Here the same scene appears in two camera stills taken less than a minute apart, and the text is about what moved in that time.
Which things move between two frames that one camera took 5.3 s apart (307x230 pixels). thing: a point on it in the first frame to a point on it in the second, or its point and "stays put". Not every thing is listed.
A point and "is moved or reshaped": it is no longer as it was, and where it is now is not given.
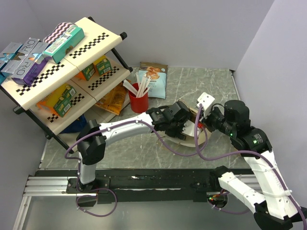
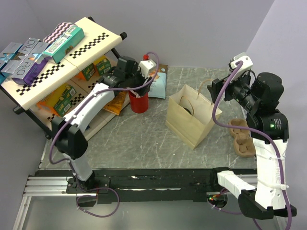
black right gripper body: [215, 120] to [239, 89]
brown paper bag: [189, 141] is moved or reshaped
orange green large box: [59, 102] stays put
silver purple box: [28, 72] stays put
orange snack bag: [114, 101] stays put
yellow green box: [102, 65] stays put
